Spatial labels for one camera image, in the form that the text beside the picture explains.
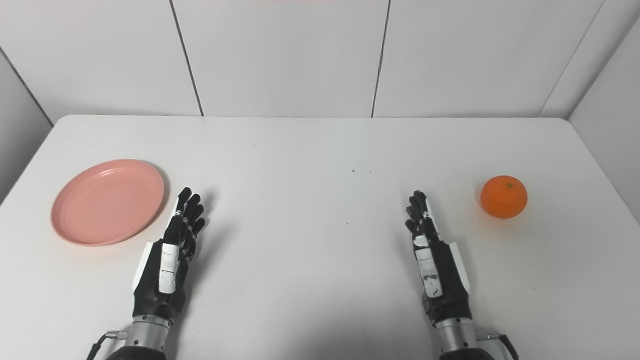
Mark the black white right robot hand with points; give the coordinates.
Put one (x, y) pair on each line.
(440, 270)

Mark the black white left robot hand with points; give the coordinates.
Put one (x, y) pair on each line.
(167, 260)

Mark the pink round plate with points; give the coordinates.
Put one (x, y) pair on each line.
(107, 202)

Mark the orange fruit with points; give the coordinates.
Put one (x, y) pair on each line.
(504, 197)

